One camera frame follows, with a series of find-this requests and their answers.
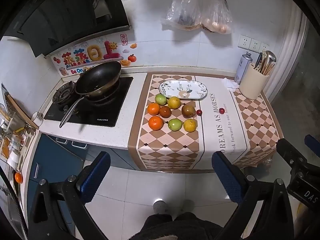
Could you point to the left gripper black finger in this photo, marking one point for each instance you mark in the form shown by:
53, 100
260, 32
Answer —
289, 153

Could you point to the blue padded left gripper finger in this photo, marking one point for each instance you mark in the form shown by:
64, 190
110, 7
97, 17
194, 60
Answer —
229, 175
92, 175

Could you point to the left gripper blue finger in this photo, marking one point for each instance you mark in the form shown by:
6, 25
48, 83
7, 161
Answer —
312, 143

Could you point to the yellow orange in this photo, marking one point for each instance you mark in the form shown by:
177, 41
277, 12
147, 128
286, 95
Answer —
174, 102
190, 125

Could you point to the green apple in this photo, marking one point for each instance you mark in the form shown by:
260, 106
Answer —
175, 124
160, 99

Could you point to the brown green fruit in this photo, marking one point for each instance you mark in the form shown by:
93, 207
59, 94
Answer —
188, 111

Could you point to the orange tangerine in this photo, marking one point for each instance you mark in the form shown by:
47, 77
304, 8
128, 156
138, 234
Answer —
155, 123
153, 108

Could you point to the dark brown fruit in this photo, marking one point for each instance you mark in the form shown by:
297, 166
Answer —
165, 112

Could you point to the right grey slipper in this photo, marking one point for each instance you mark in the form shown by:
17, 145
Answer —
187, 206

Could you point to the grey slipper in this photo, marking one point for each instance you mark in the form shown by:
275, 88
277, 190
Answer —
160, 207
187, 206

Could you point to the small orange on shelf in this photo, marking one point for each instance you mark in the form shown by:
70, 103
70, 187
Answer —
18, 178

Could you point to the left grey slipper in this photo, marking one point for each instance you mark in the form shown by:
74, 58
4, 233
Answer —
160, 207

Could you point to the checkered table mat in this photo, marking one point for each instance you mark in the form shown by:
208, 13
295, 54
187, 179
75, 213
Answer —
246, 133

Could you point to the cream utensil holder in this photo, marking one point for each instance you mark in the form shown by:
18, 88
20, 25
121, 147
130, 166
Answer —
252, 83

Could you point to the white mug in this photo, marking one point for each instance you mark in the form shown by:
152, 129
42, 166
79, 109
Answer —
37, 118

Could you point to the cluttered side shelf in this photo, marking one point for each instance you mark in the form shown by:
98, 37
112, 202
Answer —
17, 130

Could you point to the utensils in holder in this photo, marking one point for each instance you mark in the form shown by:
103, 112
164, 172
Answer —
265, 62

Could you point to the black gas stove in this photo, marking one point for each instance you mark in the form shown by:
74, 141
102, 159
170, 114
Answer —
100, 111

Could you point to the deer pattern oval plate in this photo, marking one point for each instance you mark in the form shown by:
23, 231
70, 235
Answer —
183, 89

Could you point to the grey gas canister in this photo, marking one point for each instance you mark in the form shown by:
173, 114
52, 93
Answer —
245, 60

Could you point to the black frying pan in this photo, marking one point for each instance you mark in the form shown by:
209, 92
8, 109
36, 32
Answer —
98, 83

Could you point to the plastic bag with eggs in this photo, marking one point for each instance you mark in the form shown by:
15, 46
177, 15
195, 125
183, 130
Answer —
216, 17

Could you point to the plastic bag dark contents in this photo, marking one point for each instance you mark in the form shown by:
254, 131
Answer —
183, 15

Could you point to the black range hood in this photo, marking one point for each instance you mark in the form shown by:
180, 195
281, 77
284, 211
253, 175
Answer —
49, 25

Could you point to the white wall sockets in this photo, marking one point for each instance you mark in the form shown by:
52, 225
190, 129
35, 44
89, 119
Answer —
251, 44

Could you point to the colourful wall sticker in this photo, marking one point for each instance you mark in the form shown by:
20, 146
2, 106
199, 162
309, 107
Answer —
80, 57

